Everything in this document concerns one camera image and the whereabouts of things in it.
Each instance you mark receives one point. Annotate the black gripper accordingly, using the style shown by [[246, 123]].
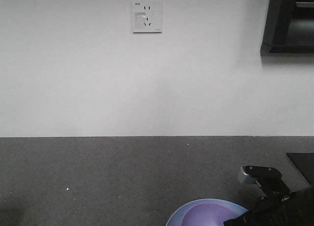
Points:
[[280, 206]]

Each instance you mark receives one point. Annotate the black gas stove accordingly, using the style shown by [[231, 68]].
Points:
[[304, 163]]

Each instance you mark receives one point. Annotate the blue plastic plate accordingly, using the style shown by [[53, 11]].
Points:
[[177, 217]]

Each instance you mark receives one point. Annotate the purple plastic bowl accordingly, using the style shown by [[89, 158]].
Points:
[[208, 214]]

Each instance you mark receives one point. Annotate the black range hood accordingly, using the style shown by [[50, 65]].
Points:
[[289, 27]]

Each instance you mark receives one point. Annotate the white right wall socket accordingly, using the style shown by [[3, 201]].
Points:
[[146, 16]]

